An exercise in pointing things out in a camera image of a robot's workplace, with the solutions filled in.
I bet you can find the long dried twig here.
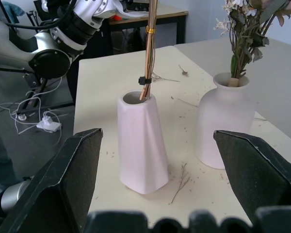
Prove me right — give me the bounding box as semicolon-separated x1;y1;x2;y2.
170;163;191;205

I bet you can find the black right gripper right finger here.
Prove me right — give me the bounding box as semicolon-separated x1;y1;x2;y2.
213;130;291;224

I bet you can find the blue cloth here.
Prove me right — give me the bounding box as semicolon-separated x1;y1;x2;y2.
0;1;25;17

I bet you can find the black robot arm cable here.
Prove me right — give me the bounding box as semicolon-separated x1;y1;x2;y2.
6;0;78;31

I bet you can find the thin dried grass stalk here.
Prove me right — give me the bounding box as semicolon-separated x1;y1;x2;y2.
151;72;181;83

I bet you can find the silver robot body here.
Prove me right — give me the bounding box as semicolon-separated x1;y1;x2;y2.
0;16;38;67

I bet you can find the small dried flower sprig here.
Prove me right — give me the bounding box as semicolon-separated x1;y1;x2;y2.
178;64;189;78

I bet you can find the green leafy flower bouquet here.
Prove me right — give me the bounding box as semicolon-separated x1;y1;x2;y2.
213;0;291;87

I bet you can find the wooden table with black frame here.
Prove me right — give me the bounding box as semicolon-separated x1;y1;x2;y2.
108;1;189;53

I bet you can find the silver metal cylinder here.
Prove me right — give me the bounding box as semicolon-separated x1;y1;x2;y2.
0;179;32;212

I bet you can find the white charging cable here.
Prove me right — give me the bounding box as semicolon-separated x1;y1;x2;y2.
0;77;64;146

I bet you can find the white power adapter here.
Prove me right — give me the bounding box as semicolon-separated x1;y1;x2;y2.
36;116;62;133

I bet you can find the dried tan stem bouquet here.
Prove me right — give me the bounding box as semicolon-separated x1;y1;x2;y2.
138;0;160;101

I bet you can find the round white bottle vase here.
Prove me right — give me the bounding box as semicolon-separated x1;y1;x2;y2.
195;72;256;169

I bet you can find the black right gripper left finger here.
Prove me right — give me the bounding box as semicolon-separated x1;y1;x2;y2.
0;128;104;233

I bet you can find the tall twisted white vase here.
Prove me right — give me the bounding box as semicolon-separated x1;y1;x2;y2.
117;90;170;195

